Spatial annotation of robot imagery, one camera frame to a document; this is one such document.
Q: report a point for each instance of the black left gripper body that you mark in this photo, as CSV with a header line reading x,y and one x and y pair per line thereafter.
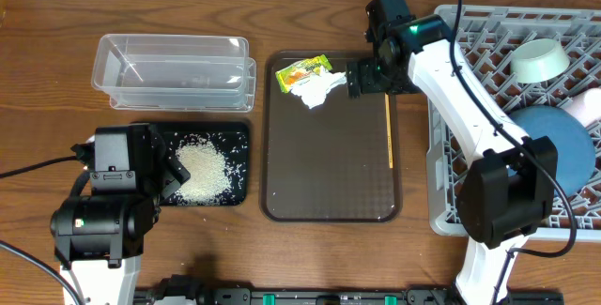
x,y
148,190

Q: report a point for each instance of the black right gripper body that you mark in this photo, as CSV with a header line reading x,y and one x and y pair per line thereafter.
x,y
383,79

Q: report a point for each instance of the wooden chopstick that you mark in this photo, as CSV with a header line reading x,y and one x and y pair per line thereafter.
x,y
388,130

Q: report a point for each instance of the white rice pile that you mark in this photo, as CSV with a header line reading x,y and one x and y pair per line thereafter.
x,y
217,170

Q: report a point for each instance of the mint green bowl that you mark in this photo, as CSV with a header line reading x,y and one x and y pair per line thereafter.
x,y
538,60

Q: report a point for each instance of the pink cup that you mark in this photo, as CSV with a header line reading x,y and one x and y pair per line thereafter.
x,y
585,107

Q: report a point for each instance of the dark blue plate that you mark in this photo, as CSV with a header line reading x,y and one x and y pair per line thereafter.
x,y
576,154

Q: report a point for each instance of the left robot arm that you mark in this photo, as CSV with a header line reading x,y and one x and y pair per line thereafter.
x,y
99,229

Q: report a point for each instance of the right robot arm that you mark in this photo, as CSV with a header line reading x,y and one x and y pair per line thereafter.
x,y
510,184

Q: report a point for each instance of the grey dishwasher rack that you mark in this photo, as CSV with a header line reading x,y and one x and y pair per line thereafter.
x,y
488,37

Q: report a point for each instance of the black plastic tray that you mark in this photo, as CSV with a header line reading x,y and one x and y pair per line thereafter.
x,y
172,132

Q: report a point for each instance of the crumpled white napkin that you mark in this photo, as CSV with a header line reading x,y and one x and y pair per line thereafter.
x,y
314,89

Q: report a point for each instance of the clear plastic bin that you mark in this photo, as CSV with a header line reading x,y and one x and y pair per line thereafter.
x,y
177,73

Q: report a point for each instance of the green yellow snack wrapper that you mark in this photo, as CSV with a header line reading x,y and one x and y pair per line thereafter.
x,y
301,70

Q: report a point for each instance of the brown serving tray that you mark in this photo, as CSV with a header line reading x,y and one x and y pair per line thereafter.
x,y
329,163

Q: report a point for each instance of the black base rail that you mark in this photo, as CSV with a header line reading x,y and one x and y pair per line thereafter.
x,y
180,289

